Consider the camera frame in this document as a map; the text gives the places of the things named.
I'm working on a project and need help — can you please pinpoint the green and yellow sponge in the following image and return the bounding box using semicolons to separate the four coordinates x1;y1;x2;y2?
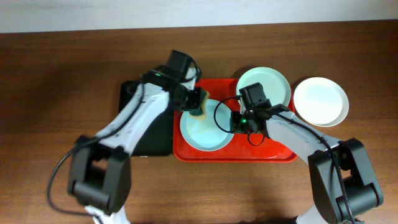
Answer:
187;88;210;119

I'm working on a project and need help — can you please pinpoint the light blue plate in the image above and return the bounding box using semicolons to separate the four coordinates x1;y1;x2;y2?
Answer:
180;99;234;152

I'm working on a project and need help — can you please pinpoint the white plate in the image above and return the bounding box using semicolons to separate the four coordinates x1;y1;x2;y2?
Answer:
294;77;349;127

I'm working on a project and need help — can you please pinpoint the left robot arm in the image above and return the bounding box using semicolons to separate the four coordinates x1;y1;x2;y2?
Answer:
68;66;208;223

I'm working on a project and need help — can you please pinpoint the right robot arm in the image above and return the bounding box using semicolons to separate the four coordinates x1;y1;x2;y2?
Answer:
231;105;384;224

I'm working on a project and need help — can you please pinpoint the red plastic tray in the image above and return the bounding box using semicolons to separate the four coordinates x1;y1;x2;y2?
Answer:
173;78;297;163

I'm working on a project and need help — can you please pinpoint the black plastic tray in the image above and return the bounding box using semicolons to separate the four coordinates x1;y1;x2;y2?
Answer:
118;81;174;157

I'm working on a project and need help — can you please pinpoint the pale green plate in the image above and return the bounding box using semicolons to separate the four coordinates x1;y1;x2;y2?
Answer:
236;67;292;106

